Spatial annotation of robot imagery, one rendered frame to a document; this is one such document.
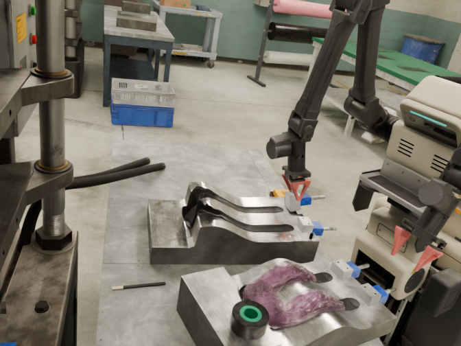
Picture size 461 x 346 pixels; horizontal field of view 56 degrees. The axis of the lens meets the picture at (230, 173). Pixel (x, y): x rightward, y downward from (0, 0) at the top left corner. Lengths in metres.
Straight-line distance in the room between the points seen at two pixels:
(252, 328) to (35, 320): 0.51
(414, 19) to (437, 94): 7.94
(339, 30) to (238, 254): 0.69
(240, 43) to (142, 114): 3.85
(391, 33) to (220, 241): 8.11
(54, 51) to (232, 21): 6.77
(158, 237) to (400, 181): 0.79
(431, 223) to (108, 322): 0.81
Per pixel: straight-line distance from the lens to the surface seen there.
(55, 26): 1.10
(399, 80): 4.61
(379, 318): 1.22
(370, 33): 1.36
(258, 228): 1.35
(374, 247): 1.61
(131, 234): 1.38
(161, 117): 4.41
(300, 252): 1.35
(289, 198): 1.44
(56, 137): 1.18
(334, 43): 1.28
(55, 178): 1.19
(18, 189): 1.13
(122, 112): 4.36
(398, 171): 1.51
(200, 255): 1.27
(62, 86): 1.11
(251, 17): 7.86
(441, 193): 1.10
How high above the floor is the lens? 1.59
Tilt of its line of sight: 26 degrees down
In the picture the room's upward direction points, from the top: 10 degrees clockwise
